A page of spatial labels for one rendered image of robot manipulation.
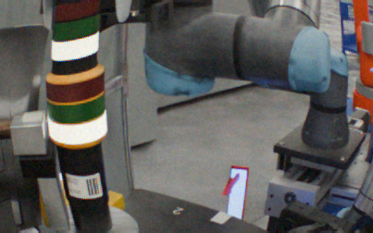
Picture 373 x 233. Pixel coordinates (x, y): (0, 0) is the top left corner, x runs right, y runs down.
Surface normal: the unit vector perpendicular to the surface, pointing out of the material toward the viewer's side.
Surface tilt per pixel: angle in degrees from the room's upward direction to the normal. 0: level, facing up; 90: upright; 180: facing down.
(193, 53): 95
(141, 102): 90
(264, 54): 83
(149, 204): 6
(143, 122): 90
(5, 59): 37
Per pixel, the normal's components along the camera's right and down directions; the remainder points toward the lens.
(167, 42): -0.39, 0.31
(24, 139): 0.21, 0.33
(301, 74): -0.33, 0.57
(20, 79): 0.24, -0.57
